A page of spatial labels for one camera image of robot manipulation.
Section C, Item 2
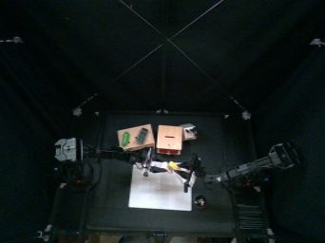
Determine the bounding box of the black plate with white text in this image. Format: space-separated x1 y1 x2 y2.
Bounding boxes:
234 193 269 243

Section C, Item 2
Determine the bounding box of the dark grey toy block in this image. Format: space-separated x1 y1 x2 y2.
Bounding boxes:
135 127 150 144

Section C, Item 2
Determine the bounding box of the small dark round cup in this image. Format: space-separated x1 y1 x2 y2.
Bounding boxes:
192 194 208 209

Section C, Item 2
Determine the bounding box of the wooden box with red base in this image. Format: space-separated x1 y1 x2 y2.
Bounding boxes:
155 124 186 157

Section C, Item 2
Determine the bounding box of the white rectangular mat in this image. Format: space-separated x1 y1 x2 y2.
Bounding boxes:
127 161 194 212

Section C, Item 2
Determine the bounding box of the small silver container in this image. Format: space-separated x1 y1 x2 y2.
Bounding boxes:
180 122 199 141

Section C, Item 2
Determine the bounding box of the green toy vegetable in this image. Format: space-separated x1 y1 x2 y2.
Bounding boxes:
120 131 131 147

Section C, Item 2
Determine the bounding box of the yellow toy egg sushi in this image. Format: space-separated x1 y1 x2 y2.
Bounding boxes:
167 160 182 171

